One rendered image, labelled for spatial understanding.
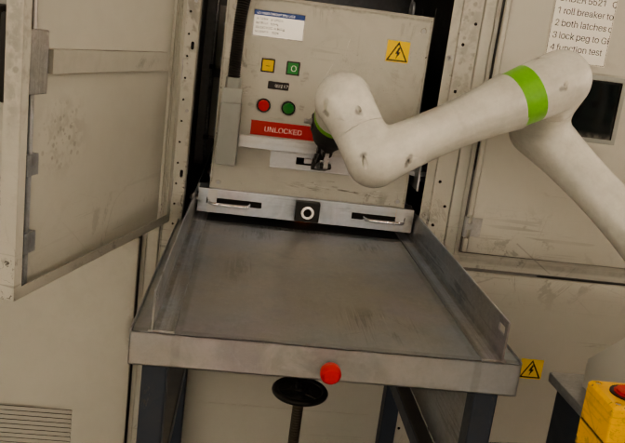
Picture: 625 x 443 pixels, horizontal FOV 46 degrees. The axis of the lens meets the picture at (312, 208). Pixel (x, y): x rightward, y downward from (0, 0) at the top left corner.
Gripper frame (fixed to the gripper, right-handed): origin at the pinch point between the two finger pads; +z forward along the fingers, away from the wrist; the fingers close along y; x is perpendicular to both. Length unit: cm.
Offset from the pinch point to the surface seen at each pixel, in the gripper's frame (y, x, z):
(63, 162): 18, -49, -34
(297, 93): -16.5, -6.6, -1.1
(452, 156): -5.3, 32.5, 0.1
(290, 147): -3.6, -6.8, 1.8
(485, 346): 46, 25, -43
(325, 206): 7.1, 3.6, 11.2
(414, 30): -32.2, 19.4, -10.3
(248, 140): -4.0, -16.9, 1.6
